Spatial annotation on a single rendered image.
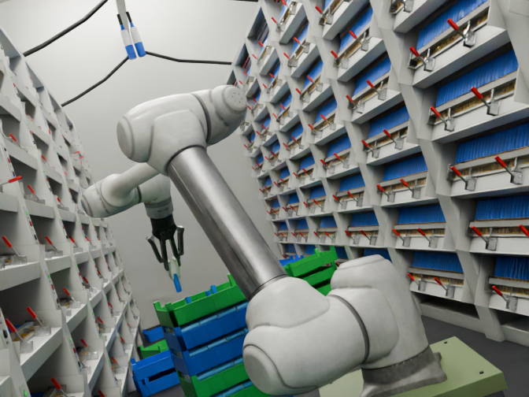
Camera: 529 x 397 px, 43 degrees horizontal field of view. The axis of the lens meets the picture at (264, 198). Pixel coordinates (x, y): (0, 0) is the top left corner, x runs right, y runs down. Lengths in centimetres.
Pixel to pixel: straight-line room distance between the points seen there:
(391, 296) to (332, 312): 14
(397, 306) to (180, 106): 66
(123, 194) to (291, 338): 90
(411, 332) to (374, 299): 11
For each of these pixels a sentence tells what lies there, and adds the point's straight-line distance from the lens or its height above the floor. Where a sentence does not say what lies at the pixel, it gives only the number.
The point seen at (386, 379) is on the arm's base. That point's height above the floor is 26.
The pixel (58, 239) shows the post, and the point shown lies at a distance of 279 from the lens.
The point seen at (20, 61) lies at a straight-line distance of 364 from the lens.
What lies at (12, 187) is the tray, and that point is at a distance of 211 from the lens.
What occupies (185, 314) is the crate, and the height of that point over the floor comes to 43.
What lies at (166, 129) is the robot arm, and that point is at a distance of 153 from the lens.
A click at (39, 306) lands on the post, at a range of 210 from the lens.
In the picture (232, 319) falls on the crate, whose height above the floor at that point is 36.
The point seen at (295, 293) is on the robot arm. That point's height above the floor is 49.
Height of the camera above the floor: 69
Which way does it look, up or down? level
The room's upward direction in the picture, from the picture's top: 19 degrees counter-clockwise
